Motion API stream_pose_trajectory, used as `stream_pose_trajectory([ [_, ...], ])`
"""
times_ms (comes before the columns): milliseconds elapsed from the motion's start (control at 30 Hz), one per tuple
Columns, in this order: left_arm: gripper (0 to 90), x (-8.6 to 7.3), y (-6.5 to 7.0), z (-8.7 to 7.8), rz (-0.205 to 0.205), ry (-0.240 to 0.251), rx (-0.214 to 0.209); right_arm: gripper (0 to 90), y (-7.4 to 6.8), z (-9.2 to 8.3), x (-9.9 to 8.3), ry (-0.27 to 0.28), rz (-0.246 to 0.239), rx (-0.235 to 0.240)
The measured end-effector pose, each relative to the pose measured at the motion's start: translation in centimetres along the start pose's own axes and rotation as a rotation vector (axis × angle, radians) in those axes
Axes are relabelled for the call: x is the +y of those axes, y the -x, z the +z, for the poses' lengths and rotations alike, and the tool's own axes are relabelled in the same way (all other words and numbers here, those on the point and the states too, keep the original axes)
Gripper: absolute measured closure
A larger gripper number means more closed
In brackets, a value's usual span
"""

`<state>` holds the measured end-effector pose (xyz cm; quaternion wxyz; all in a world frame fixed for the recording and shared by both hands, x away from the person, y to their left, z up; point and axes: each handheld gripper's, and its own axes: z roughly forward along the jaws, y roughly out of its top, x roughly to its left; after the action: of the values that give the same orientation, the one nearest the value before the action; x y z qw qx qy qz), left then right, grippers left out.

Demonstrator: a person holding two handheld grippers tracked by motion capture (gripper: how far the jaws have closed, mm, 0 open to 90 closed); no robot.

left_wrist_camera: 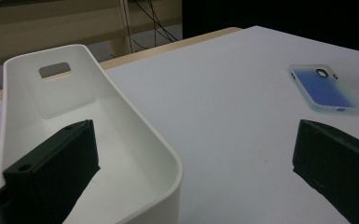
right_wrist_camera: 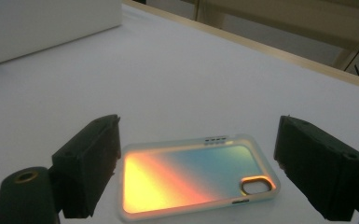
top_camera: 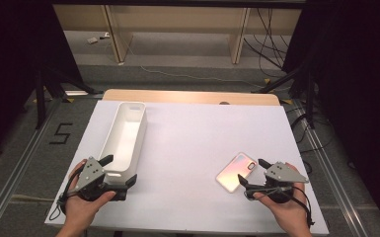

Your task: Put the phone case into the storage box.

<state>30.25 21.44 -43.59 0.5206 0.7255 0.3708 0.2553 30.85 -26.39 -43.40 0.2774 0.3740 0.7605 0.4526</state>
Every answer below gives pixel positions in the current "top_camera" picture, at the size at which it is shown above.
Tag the metal floor rail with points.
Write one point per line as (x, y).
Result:
(16, 177)
(329, 158)

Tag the person's right hand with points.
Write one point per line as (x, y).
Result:
(286, 210)

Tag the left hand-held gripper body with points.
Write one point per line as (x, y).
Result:
(90, 173)

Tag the white power adapter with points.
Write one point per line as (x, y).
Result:
(92, 40)

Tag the yellow black tape marker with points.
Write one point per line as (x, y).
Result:
(287, 101)
(67, 99)

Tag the person's left hand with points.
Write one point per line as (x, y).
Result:
(84, 210)

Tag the black tripod stand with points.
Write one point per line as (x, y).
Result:
(10, 65)

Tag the iridescent phone case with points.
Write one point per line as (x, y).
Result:
(235, 173)

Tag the beige wooden desk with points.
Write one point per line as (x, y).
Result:
(177, 23)

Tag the black curtain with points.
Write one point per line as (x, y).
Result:
(358, 82)

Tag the white board table cover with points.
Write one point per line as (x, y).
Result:
(184, 154)

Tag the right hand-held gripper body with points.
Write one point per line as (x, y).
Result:
(281, 174)

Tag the long white plastic bin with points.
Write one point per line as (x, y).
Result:
(125, 138)

